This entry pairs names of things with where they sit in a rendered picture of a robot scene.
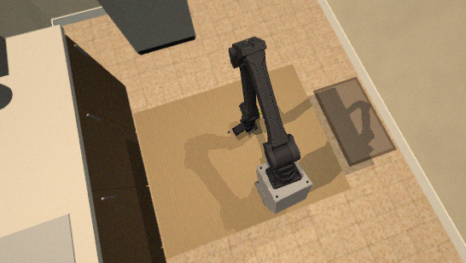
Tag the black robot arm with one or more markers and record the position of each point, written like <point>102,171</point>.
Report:
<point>281,150</point>

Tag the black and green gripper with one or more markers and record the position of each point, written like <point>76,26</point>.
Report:
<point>253,129</point>

